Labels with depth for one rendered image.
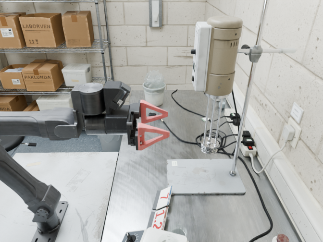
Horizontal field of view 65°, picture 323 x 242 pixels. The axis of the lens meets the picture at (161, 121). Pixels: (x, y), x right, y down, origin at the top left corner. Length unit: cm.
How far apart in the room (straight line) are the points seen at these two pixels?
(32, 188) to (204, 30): 66
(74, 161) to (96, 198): 26
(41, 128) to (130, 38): 231
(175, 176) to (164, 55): 203
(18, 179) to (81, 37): 194
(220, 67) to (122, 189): 58
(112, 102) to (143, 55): 234
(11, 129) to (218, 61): 58
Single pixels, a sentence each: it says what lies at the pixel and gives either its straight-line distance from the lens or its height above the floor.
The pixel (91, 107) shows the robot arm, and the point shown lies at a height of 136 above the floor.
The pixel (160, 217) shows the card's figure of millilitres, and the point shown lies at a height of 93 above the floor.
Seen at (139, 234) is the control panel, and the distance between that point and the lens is 83.
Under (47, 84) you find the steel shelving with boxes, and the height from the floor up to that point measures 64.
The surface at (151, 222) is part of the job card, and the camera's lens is 92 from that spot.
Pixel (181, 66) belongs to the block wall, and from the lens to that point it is 297.
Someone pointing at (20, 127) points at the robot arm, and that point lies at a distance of 69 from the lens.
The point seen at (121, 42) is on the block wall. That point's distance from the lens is 290.
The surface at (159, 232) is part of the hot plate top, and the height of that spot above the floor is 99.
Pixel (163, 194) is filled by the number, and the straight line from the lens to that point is 98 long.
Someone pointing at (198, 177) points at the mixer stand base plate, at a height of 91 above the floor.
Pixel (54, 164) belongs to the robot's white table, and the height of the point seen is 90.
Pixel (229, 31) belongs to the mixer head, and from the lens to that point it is 76.
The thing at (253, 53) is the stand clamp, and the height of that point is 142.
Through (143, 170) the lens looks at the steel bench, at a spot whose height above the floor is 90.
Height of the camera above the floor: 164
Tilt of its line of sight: 31 degrees down
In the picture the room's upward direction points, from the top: straight up
